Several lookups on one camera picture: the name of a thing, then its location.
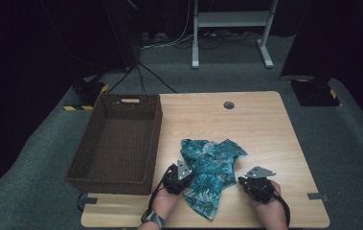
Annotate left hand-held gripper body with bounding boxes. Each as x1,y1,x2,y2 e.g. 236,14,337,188
163,158,193,196

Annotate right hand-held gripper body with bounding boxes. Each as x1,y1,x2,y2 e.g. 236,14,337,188
239,166,277,204

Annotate teal floral shirt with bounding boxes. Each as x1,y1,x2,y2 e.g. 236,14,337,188
179,138,249,221

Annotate brown woven basket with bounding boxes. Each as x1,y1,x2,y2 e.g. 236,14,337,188
64,94,164,196

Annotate person's left hand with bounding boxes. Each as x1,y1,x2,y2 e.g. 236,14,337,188
152,186,182,221

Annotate person's right hand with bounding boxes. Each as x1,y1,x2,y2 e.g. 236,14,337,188
249,180,290,230

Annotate grey wristwatch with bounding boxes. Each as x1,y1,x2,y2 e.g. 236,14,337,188
141,208,167,228

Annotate grey tape strip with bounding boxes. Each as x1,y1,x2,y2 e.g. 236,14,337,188
77,193,99,212
306,192,330,201

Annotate black stand with striped base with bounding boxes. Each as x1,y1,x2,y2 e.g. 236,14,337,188
63,80,110,112
288,78,343,107

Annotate black floor stand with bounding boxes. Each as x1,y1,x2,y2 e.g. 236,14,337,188
102,0,178,95

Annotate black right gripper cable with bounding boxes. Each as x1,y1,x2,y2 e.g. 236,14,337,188
273,188,292,229

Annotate white floor cable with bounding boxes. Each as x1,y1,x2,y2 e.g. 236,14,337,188
140,0,196,51

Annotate black floor cables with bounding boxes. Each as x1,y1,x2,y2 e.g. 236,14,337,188
197,30,260,51

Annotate white desk frame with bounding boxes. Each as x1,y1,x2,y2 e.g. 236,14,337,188
192,0,279,70

